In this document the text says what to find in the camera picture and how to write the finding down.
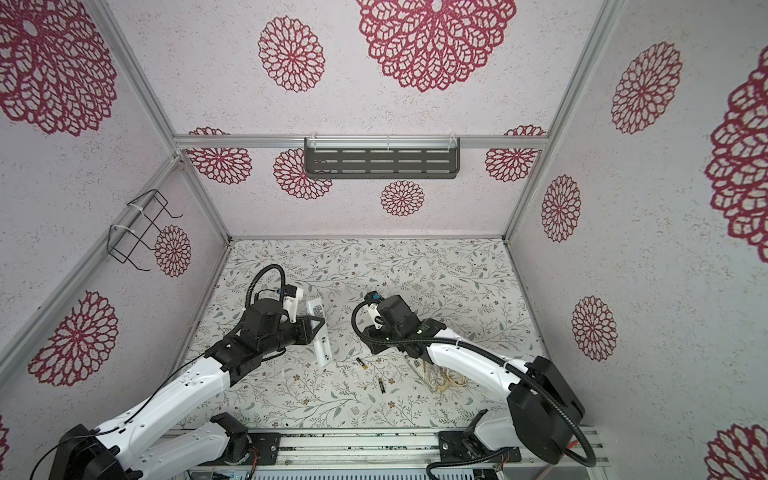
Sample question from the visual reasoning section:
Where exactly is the beige coiled cord bundle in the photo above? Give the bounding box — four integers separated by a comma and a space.
403, 353, 470, 394

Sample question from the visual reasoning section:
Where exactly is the black wire wall rack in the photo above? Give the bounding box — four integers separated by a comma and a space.
105, 189, 183, 272

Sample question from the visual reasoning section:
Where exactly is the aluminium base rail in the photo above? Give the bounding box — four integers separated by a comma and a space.
185, 425, 611, 472

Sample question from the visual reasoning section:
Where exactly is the dark grey wall shelf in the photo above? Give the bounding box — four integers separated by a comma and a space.
304, 137, 461, 180

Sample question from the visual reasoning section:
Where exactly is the white remote control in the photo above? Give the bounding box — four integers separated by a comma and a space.
305, 297, 333, 368

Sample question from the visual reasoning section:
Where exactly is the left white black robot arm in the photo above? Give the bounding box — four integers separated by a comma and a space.
48, 264, 331, 479

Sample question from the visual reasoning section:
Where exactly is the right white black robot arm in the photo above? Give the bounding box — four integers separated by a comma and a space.
350, 292, 597, 467

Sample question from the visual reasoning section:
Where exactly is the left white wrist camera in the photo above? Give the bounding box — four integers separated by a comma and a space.
281, 284, 304, 323

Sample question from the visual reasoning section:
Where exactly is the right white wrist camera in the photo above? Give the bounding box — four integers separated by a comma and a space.
363, 291, 384, 330

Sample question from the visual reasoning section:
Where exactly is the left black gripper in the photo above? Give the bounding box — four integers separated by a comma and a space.
261, 314, 325, 356

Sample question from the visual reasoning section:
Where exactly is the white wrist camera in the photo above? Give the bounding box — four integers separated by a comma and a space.
363, 291, 384, 330
281, 284, 304, 323

